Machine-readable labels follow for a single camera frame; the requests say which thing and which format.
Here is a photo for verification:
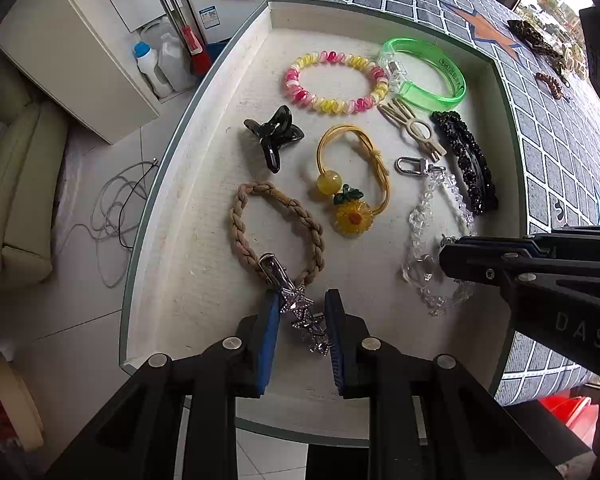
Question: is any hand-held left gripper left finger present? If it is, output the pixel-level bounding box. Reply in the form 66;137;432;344
50;290;283;480

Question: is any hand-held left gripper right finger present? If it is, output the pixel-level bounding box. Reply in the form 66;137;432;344
324;288;593;480

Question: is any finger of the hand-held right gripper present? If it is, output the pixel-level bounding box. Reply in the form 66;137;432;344
457;232;551;250
439;244;536;288

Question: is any silver star hair clip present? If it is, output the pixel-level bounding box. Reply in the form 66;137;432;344
258;254;331;357

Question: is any clear crystal bead chain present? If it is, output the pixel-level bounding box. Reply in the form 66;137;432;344
395;156;477;318

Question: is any yellow sunflower hair tie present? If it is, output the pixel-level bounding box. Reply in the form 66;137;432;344
315;124;392;237

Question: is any white tray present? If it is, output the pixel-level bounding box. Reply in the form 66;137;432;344
119;0;526;448

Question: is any tan braided hair tie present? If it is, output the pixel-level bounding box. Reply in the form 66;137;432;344
228;182;327;291

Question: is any black bow claw clip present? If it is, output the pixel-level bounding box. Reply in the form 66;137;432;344
243;105;305;175

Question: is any black beaded barrette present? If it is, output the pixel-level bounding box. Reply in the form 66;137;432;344
430;110;499;217

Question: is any red plastic object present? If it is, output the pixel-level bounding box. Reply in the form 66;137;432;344
535;394;593;428

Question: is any beige hair clip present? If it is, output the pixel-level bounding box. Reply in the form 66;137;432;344
378;100;448;163

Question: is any green translucent bangle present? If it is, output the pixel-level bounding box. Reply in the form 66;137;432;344
381;36;468;112

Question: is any leopard print scrunchie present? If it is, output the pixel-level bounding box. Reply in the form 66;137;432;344
507;19;571;86

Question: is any beige round object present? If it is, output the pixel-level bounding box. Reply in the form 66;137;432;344
0;350;46;453

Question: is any white bottle with blue cap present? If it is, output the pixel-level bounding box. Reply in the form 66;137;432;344
132;42;175;100

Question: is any white plastic jug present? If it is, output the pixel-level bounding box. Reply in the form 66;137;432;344
157;32;193;92

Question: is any cream sofa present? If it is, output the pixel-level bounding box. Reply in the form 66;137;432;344
0;52;71;291

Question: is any white cabinet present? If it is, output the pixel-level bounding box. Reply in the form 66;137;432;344
0;0;203;146

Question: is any brown spiral hair tie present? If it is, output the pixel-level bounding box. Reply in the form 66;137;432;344
536;72;566;98

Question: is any white cable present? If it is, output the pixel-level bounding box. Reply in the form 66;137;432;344
62;157;161;288

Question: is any pink yellow spiral hair tie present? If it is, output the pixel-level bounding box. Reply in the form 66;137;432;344
283;51;391;116

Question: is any red handled mop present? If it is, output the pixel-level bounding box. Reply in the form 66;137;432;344
107;0;213;77

